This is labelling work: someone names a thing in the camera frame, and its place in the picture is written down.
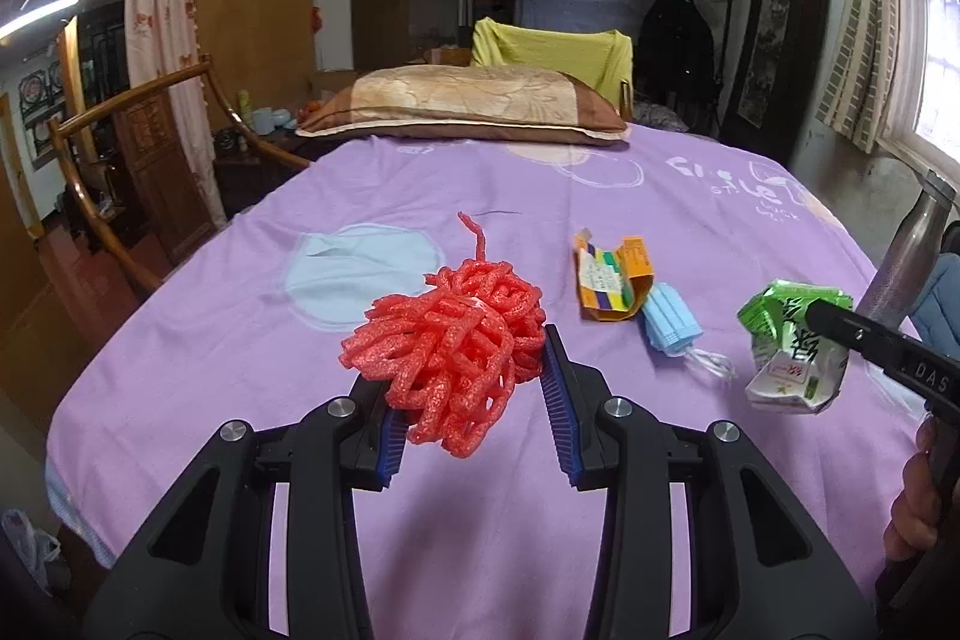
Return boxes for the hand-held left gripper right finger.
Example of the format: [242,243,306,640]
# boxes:
[540,323,878,640]

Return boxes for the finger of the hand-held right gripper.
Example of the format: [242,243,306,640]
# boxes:
[804,299,899,376]

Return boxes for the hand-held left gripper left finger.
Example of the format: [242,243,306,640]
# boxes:
[82,377,410,640]

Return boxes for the crushed green drink carton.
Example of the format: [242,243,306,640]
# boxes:
[737,278,856,414]

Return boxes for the red foam net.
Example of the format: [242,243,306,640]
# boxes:
[339,211,547,459]

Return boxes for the person's right hand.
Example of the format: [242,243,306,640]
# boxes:
[883,421,950,562]

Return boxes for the blue clothing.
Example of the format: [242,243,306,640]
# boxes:
[911,254,960,341]

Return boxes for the stainless steel bottle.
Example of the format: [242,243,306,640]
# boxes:
[855,169,959,330]

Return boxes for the orange medicine box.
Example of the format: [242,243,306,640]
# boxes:
[574,229,657,322]

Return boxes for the blue face masks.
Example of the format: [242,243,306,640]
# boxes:
[637,281,736,382]

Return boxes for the purple printed bedsheet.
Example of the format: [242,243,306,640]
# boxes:
[45,119,938,640]

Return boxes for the window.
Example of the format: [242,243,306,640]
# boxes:
[877,0,960,184]

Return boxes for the brown satin pillow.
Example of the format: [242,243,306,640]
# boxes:
[295,66,629,146]

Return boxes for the beige striped curtain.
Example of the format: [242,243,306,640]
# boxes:
[816,0,927,154]

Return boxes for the black coat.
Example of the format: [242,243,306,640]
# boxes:
[637,0,717,131]

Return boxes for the yellow chair cover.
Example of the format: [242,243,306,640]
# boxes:
[471,17,635,120]

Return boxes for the white plastic bag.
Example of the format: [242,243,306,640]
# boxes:
[0,509,61,596]

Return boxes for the wooden armchair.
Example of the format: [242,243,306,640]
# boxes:
[49,53,312,296]

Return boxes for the wooden wardrobe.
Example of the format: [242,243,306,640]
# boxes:
[191,0,316,214]

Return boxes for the red floral curtain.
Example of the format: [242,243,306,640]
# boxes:
[124,0,226,229]

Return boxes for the fluorescent tube light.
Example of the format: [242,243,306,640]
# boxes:
[0,0,80,41]

